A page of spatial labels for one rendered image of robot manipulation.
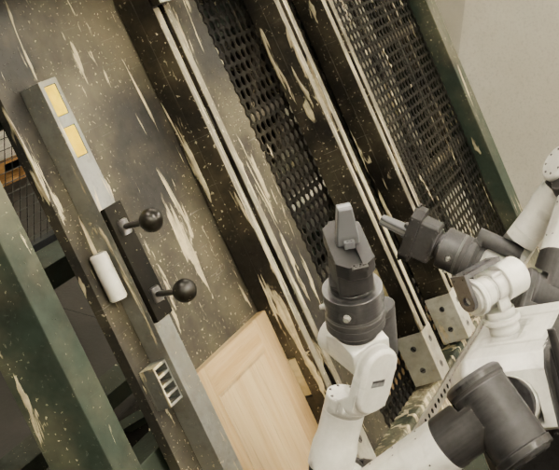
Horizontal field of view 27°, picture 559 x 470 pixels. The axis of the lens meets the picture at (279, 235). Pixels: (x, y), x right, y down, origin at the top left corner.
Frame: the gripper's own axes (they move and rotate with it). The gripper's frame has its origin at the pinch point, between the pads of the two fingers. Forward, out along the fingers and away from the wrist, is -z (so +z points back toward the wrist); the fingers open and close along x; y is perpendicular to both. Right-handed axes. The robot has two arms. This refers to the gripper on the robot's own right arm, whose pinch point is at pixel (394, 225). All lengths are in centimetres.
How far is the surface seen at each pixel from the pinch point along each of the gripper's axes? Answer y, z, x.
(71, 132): 68, -42, 22
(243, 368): 50, -8, -15
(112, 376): -95, -90, -139
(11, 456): -37, -92, -140
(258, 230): 33.1, -17.9, 2.5
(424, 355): -14.2, 14.7, -33.1
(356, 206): -14.5, -11.7, -6.1
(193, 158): 34.2, -33.8, 10.9
